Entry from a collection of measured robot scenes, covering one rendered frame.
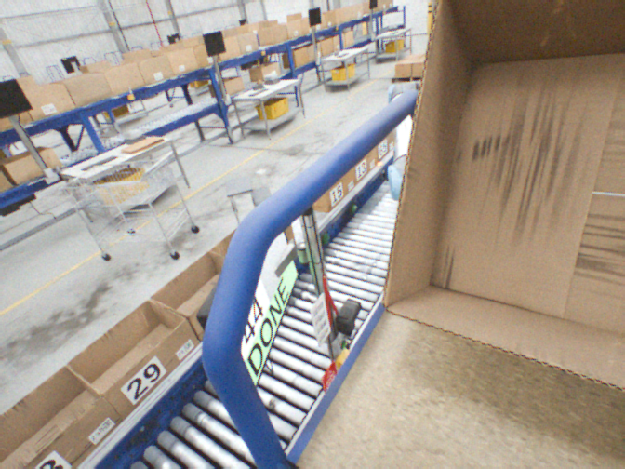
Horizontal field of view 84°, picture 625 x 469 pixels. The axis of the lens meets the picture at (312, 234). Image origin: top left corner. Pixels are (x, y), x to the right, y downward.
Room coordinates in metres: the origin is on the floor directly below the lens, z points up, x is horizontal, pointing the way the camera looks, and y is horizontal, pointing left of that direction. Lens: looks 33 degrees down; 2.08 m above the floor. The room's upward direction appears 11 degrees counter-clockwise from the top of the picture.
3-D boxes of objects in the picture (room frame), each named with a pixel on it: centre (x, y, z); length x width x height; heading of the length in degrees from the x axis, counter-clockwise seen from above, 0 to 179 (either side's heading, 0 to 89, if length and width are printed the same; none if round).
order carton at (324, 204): (2.27, -0.15, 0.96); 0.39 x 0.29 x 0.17; 141
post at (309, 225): (0.92, 0.00, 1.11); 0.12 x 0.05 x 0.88; 141
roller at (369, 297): (1.46, -0.08, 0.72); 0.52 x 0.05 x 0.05; 51
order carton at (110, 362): (1.05, 0.83, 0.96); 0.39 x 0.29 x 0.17; 141
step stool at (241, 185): (3.85, 0.64, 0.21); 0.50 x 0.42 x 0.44; 98
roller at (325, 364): (1.11, 0.20, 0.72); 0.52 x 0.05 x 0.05; 51
